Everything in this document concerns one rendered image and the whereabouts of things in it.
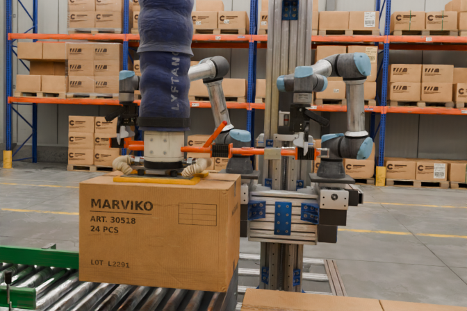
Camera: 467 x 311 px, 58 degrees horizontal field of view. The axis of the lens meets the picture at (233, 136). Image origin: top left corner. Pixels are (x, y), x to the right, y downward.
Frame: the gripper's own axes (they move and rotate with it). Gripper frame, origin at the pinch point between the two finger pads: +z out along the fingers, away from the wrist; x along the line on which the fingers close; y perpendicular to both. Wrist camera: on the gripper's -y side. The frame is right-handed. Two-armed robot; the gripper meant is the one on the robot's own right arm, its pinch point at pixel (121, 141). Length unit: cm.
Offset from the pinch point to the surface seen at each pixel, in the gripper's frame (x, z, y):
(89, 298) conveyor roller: -34, 65, 1
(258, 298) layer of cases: -19, 65, 72
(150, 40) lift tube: -36, -44, 26
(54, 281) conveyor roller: -17, 67, -25
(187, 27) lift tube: -30, -51, 39
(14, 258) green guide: -4, 62, -54
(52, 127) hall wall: 817, 41, -507
